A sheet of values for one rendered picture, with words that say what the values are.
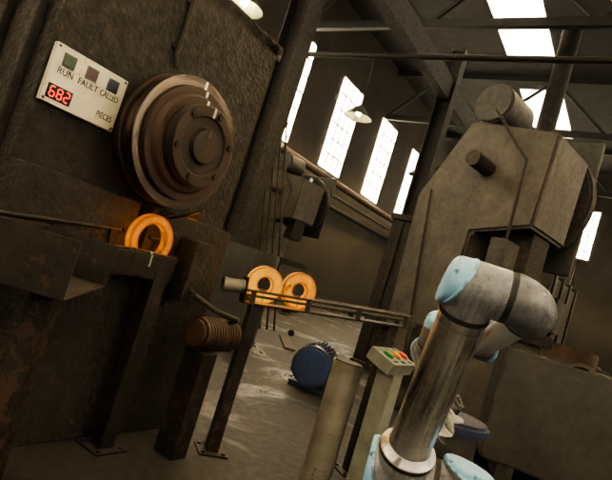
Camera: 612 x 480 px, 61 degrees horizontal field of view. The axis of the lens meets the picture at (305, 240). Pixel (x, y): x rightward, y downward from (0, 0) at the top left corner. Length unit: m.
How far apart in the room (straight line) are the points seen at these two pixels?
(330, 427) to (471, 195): 2.58
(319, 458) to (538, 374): 1.55
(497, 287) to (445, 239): 3.06
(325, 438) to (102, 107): 1.42
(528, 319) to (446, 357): 0.20
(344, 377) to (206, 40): 1.40
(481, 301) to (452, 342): 0.12
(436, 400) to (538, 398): 1.97
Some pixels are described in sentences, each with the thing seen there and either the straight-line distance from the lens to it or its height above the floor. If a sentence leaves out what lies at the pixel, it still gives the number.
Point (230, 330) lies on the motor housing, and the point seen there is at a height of 0.51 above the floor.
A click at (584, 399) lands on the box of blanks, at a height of 0.59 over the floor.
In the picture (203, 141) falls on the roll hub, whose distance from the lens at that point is 1.85.
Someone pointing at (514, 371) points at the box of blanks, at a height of 0.62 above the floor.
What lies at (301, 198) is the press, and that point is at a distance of 9.79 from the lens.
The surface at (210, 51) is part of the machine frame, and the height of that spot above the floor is 1.52.
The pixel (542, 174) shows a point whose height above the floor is 1.95.
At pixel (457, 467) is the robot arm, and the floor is 0.44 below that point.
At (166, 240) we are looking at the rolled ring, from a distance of 1.95.
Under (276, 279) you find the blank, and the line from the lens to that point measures 2.17.
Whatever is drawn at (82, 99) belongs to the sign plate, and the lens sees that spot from 1.83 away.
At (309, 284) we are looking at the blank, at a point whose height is 0.76.
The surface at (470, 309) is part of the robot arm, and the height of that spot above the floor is 0.83.
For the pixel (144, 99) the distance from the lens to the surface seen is 1.80.
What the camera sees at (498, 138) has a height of 2.22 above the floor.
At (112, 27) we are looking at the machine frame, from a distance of 1.93.
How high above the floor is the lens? 0.80
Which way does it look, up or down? 4 degrees up
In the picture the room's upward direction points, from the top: 17 degrees clockwise
